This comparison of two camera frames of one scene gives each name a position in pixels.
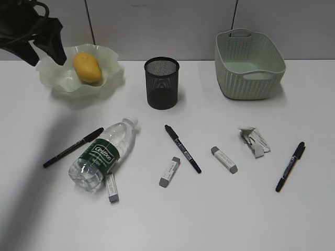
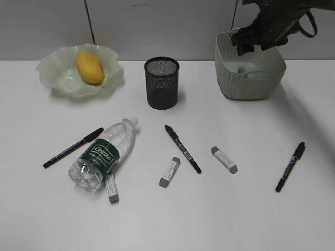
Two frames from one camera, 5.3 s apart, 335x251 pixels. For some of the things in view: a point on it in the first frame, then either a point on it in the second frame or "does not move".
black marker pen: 88,139 does not move
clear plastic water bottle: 88,172 does not move
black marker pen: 296,157 does not move
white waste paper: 252,137 → 247,70
